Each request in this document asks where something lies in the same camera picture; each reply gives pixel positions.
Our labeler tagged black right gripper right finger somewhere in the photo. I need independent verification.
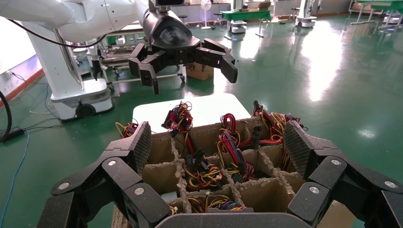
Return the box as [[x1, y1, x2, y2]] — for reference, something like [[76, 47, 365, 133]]
[[282, 120, 403, 228]]

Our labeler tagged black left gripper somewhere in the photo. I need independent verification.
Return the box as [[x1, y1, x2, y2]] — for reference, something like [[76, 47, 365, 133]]
[[127, 9, 238, 95]]

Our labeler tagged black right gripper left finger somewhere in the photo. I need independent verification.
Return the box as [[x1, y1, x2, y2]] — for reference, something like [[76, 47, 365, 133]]
[[37, 121, 172, 228]]

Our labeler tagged power supply with coloured wires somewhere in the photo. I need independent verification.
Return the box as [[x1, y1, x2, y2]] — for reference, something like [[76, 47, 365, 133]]
[[160, 191, 179, 216], [216, 113, 257, 184]]

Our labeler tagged brown cardboard box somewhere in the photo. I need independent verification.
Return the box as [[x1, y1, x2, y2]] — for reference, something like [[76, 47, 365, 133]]
[[185, 62, 215, 81]]

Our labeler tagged cardboard divider box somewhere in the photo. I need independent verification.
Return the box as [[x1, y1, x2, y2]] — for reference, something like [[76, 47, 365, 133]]
[[112, 117, 356, 228]]

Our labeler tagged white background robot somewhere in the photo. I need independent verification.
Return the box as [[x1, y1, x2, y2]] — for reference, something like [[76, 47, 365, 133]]
[[228, 0, 249, 34], [295, 0, 317, 29]]

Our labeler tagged green cloth covered table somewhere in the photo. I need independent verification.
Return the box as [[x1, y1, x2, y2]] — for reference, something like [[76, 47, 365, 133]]
[[220, 10, 272, 38]]

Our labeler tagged white robot torso and base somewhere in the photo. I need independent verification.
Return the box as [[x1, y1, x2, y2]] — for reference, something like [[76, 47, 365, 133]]
[[21, 21, 115, 122]]

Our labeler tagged black power strip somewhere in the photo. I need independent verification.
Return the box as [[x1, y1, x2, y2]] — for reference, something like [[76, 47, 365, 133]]
[[0, 126, 26, 143]]

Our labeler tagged green table with metal legs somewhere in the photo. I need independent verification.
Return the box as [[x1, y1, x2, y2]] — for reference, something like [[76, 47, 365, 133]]
[[349, 0, 403, 30]]

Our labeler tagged wire bundle left edge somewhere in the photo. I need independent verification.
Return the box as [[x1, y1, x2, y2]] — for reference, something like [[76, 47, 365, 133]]
[[115, 121, 139, 139]]

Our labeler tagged wire bundle top centre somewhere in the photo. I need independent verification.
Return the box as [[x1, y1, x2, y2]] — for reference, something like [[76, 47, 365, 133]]
[[161, 101, 209, 172]]

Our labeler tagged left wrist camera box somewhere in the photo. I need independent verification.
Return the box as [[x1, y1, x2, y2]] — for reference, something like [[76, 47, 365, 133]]
[[148, 0, 186, 13]]

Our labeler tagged white pedestal fan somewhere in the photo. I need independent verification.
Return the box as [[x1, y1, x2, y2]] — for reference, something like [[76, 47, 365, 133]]
[[200, 0, 213, 30]]

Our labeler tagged white metal frame cart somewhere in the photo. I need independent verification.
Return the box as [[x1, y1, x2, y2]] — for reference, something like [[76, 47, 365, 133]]
[[100, 24, 187, 93]]

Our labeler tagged power supply cables top-left cell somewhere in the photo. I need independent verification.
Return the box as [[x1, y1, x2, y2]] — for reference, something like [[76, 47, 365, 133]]
[[250, 100, 306, 173]]

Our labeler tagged power supply cables bottom-middle cell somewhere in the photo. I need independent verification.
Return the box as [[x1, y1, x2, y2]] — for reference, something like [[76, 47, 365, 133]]
[[182, 163, 226, 191]]

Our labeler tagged power supply cables bottom-right cell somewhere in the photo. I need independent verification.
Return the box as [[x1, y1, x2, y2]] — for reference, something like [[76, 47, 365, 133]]
[[188, 192, 245, 212]]

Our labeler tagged blue floor cable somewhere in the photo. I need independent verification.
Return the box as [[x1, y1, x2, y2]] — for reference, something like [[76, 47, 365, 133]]
[[0, 130, 30, 228]]

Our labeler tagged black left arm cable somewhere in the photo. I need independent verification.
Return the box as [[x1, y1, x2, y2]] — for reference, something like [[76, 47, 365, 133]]
[[5, 18, 108, 49]]

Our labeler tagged thick black floor cable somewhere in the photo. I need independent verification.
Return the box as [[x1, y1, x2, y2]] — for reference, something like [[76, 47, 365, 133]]
[[0, 90, 13, 143]]

